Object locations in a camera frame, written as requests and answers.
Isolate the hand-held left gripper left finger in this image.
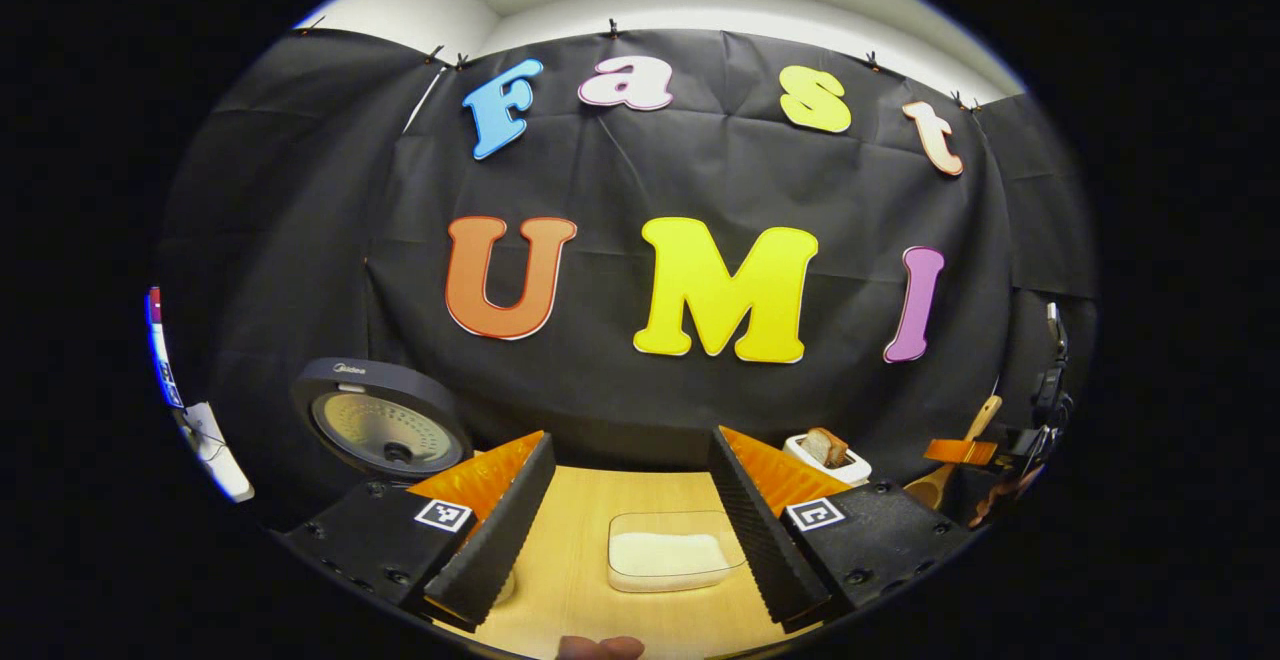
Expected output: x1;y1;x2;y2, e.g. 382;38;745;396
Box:
283;430;556;631

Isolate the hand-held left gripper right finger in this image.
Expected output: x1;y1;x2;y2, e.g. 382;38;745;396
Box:
708;425;976;631

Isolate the wooden spoon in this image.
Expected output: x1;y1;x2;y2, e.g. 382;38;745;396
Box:
905;395;1003;511

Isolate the clear container of rice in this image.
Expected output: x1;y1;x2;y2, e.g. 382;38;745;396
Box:
607;510;749;594

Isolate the dark grey rice cooker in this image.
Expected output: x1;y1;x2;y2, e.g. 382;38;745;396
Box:
290;357;516;609

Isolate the white toaster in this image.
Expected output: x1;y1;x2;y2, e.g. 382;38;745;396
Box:
783;433;873;487

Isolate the toasted bread slice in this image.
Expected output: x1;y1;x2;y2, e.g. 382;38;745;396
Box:
803;427;851;469

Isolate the white side table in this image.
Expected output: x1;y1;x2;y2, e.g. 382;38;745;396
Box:
180;402;255;503

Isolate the black backdrop cloth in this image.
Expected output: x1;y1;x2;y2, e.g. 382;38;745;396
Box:
150;28;1099;531

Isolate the computer monitor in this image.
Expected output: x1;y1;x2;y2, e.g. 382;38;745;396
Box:
147;287;187;411

